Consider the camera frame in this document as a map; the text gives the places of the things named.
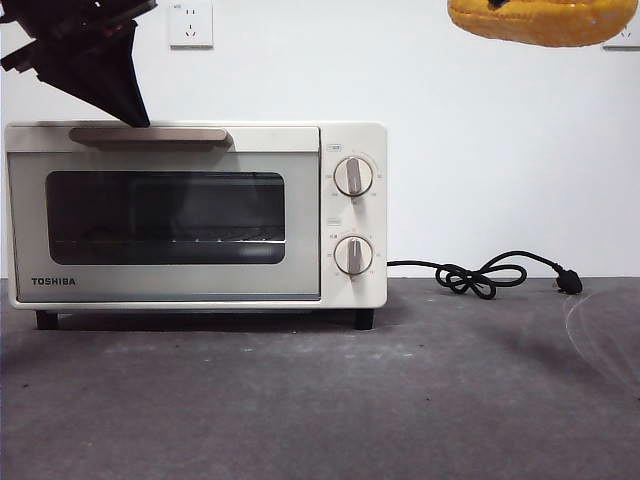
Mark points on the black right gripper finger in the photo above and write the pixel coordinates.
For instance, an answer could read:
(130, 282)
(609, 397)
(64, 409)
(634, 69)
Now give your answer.
(497, 3)

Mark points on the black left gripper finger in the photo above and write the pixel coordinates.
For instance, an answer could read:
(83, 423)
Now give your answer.
(100, 75)

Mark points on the yellow corn cob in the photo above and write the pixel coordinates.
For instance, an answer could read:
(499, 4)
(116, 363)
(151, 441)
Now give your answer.
(540, 25)

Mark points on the cream toaster oven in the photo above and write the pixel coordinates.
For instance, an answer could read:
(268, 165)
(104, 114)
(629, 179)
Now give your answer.
(360, 135)

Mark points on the cream oven knob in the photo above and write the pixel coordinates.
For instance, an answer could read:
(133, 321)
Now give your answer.
(353, 176)
(353, 255)

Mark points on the white wall socket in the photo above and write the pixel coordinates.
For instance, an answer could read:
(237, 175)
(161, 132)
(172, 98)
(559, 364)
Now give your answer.
(632, 42)
(191, 25)

